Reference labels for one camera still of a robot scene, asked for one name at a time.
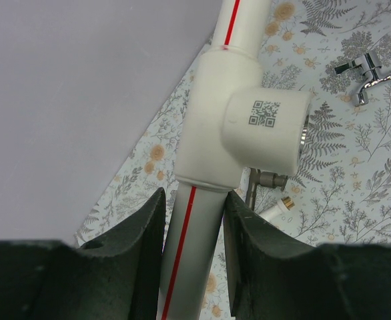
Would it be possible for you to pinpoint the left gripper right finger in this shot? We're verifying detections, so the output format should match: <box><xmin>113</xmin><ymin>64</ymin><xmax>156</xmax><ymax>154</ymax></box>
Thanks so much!
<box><xmin>224</xmin><ymin>192</ymin><xmax>391</xmax><ymax>319</ymax></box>

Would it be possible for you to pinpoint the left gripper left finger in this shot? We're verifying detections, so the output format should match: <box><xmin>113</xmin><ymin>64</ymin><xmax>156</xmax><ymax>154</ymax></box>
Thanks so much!
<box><xmin>0</xmin><ymin>189</ymin><xmax>165</xmax><ymax>319</ymax></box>

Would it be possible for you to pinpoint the white pipe frame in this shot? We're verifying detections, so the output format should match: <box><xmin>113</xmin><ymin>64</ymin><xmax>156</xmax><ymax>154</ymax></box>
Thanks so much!
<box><xmin>157</xmin><ymin>1</ymin><xmax>312</xmax><ymax>319</ymax></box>

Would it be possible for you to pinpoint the white plastic faucet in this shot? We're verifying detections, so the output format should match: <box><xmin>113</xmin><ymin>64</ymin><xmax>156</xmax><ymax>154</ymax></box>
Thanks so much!
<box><xmin>259</xmin><ymin>197</ymin><xmax>295</xmax><ymax>222</ymax></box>

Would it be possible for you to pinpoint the dark short faucet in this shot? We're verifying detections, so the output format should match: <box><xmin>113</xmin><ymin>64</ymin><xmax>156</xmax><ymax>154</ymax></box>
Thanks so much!
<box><xmin>245</xmin><ymin>168</ymin><xmax>288</xmax><ymax>211</ymax></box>

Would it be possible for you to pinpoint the chrome faucet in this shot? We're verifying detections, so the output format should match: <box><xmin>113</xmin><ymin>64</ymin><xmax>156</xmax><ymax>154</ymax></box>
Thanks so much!
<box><xmin>334</xmin><ymin>50</ymin><xmax>391</xmax><ymax>107</ymax></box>

